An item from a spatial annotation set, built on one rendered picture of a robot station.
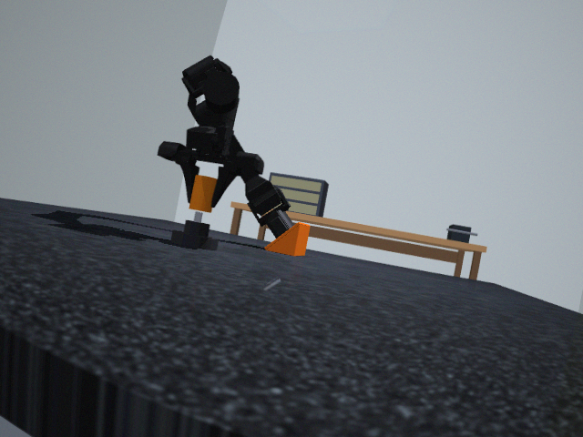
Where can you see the black round pedestal with silver shaft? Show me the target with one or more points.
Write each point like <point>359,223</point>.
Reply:
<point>195,234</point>

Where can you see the orange knob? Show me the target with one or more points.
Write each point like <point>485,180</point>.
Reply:
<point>202,191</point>

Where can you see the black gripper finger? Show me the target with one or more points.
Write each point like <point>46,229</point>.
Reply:
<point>225,177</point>
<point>189,171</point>

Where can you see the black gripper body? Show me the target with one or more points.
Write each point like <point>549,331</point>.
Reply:
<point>251,163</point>

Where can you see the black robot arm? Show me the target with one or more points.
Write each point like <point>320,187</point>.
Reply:
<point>221,90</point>

